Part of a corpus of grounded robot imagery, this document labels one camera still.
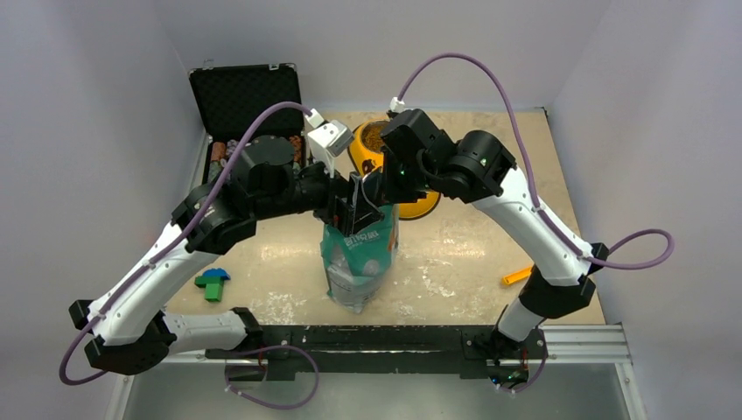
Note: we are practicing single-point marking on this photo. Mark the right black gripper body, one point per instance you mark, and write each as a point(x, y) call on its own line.
point(403, 183)

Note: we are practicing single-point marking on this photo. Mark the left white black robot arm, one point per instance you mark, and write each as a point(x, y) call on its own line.
point(131, 330)

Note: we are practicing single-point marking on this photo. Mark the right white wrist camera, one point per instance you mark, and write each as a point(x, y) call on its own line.
point(396, 107)

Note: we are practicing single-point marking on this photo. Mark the yellow double pet bowl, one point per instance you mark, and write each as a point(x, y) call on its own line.
point(366, 155)

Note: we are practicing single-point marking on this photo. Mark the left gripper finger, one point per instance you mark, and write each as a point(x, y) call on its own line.
point(365, 199)
point(340, 213)

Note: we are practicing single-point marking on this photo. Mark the black poker chip case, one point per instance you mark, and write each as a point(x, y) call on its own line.
point(230, 98)

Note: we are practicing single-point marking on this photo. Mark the yellow plastic scoop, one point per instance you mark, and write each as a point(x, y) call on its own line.
point(517, 277)

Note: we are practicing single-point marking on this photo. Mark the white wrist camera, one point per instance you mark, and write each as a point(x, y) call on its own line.
point(327, 140)
point(396, 107)

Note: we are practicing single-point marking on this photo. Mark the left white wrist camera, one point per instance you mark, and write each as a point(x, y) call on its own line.
point(327, 140)

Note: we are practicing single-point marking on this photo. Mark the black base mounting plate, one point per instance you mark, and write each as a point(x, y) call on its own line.
point(467, 351)

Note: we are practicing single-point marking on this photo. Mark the green dog food bag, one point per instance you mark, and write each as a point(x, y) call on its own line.
point(355, 266)

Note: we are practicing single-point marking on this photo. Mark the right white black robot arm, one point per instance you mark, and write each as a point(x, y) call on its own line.
point(479, 170)

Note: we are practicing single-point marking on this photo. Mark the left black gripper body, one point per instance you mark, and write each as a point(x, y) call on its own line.
point(317, 192)

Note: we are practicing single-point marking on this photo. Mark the green blue toy blocks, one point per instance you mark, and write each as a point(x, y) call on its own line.
point(212, 282)

